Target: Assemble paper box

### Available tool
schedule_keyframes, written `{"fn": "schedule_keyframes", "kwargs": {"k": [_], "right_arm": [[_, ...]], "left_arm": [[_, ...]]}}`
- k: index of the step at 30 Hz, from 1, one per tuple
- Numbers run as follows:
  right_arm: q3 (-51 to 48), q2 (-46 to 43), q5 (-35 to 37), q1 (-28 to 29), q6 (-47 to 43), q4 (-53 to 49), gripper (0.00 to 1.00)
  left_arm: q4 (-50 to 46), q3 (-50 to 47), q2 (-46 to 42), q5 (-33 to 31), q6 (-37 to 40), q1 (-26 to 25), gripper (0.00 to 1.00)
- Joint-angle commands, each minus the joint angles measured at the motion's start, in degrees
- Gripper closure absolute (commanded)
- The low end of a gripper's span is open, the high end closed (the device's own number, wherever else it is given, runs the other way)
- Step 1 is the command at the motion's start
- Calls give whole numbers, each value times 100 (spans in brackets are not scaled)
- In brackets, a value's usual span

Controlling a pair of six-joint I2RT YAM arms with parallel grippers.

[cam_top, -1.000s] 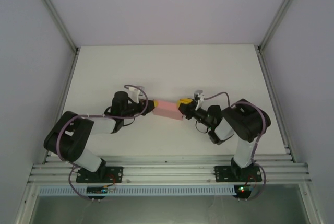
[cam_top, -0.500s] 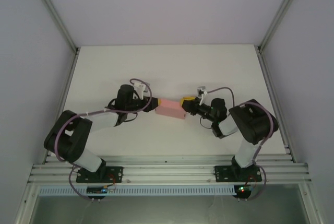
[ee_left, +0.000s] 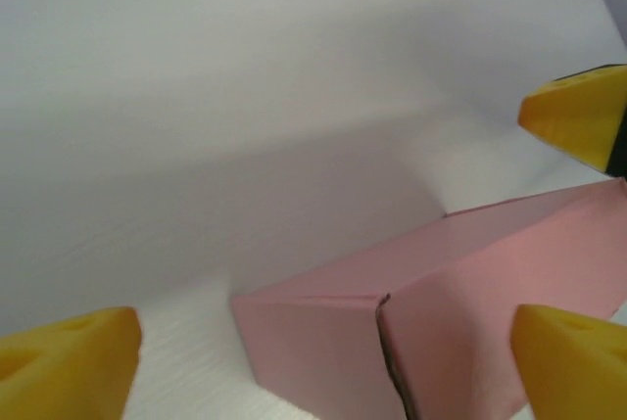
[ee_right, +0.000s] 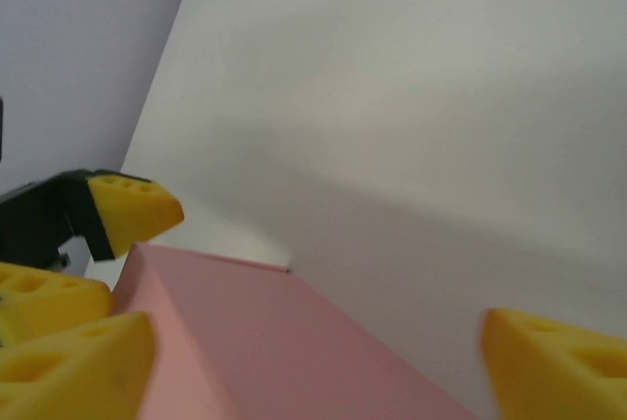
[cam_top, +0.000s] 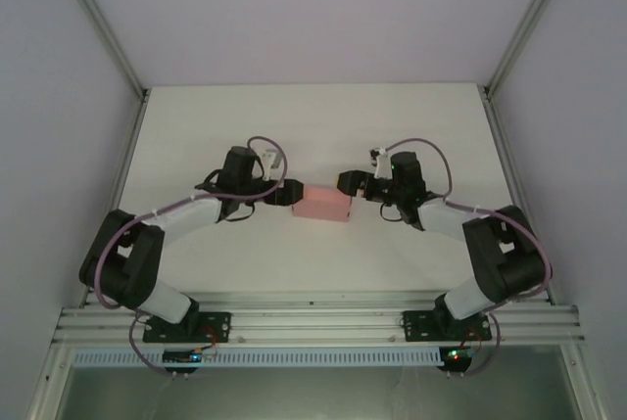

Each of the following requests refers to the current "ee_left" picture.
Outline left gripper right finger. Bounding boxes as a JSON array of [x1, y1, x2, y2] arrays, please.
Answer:
[[508, 303, 627, 420]]

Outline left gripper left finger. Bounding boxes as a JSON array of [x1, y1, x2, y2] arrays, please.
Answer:
[[0, 305, 143, 420]]

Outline pink paper box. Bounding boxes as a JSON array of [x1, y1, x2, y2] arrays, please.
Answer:
[[230, 179, 627, 420]]

